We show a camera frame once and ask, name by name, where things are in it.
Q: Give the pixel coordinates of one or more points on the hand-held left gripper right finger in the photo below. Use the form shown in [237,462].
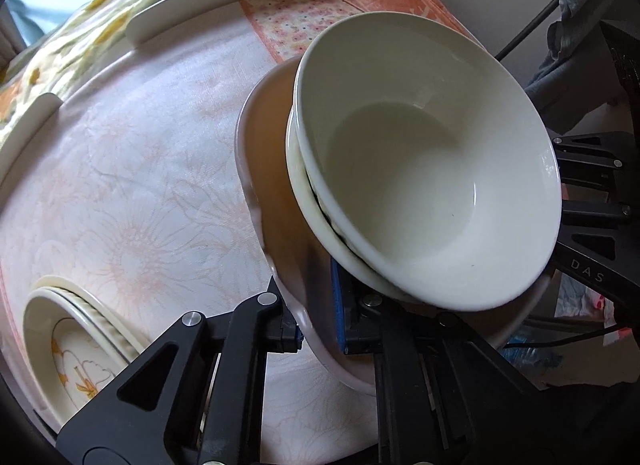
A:
[342,310]

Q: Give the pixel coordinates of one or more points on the cream plate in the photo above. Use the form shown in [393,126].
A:
[107,306]

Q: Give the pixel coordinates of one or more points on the pink bowl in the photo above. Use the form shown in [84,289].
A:
[270,155]

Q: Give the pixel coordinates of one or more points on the yellow printed plate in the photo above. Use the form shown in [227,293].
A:
[55,340]

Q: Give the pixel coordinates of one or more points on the cream printed bowl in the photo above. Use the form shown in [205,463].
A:
[300,180]

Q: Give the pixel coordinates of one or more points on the grey clothing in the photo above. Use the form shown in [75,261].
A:
[575,30]

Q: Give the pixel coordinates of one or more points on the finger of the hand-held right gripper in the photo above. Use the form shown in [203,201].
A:
[595,150]
[595,250]

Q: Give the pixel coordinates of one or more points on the long white board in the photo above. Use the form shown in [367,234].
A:
[225,5]

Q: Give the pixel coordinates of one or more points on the orange floral cloth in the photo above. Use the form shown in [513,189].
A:
[310,15]

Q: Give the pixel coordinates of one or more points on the short white board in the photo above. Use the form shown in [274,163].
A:
[30,115]

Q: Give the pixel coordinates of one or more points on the light blue cloth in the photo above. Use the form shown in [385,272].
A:
[30,5]

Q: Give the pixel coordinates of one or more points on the clear plastic bag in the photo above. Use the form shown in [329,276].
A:
[575,295]

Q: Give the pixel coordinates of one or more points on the pale floral tablecloth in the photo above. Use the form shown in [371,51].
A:
[150,195]

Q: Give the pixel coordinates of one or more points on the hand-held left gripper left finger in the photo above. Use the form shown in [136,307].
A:
[240,330]

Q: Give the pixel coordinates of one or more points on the small white bowl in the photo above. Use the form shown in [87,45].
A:
[425,170]

